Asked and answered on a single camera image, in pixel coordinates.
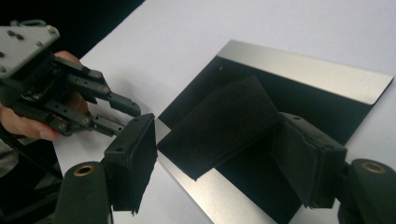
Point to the square mirror sheet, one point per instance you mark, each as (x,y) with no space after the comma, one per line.
(295,67)

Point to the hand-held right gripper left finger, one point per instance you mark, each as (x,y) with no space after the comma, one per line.
(134,161)

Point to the white table mat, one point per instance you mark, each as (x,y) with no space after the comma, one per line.
(218,18)

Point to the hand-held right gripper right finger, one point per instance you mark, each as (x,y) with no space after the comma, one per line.
(308,161)

